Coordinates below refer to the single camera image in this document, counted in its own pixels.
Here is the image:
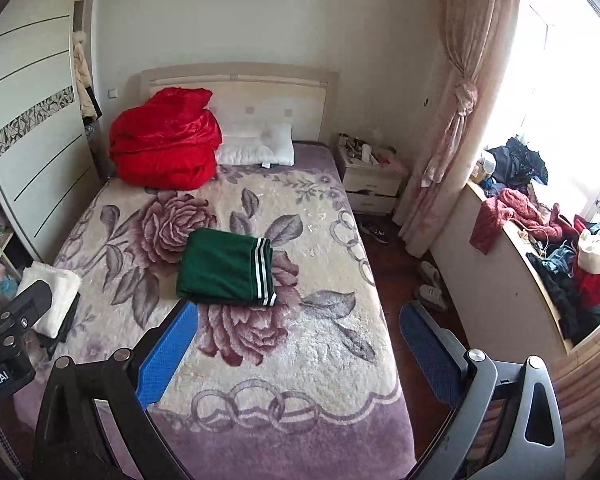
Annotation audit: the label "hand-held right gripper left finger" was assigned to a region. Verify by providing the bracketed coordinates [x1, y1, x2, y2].
[32, 300, 201, 480]

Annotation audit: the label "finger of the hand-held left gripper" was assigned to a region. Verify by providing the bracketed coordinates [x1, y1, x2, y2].
[0, 280, 53, 361]

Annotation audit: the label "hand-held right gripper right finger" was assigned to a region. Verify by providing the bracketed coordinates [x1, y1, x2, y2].
[399, 301, 566, 480]

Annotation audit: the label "green jacket with striped trim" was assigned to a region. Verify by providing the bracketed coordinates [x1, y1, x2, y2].
[176, 228, 279, 307]

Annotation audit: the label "pile of mixed clothes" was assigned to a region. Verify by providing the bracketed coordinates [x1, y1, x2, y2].
[470, 135, 600, 347]

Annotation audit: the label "white folded towel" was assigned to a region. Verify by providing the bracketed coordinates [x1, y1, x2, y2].
[17, 261, 84, 339]

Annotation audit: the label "dark folded cloth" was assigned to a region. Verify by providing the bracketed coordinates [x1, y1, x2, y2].
[36, 296, 82, 357]

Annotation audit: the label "beige window cabinet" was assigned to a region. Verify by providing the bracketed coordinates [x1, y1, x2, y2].
[429, 180, 600, 480]

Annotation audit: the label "floral plush blanket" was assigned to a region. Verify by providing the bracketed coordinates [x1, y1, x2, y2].
[12, 141, 417, 480]

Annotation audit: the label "dark shoes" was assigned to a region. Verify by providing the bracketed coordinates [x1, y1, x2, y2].
[356, 220, 392, 245]

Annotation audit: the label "white nightstand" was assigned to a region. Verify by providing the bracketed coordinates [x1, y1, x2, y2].
[336, 132, 410, 216]

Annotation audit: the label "white wardrobe with mosaic stripe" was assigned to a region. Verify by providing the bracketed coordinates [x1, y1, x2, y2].
[0, 0, 104, 267]

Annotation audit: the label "red quilt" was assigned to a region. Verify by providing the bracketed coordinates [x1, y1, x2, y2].
[108, 87, 224, 192]

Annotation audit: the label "beige hanging coat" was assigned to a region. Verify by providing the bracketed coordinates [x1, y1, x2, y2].
[72, 30, 104, 125]

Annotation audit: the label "white pillow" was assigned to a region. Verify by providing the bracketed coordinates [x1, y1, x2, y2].
[214, 121, 296, 167]

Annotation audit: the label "pink floral curtain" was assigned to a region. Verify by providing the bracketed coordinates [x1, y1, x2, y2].
[396, 0, 524, 257]

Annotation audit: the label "beige bed headboard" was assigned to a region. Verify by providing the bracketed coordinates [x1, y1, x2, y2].
[140, 63, 341, 147]

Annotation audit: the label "window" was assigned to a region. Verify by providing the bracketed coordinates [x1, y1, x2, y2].
[480, 0, 600, 223]

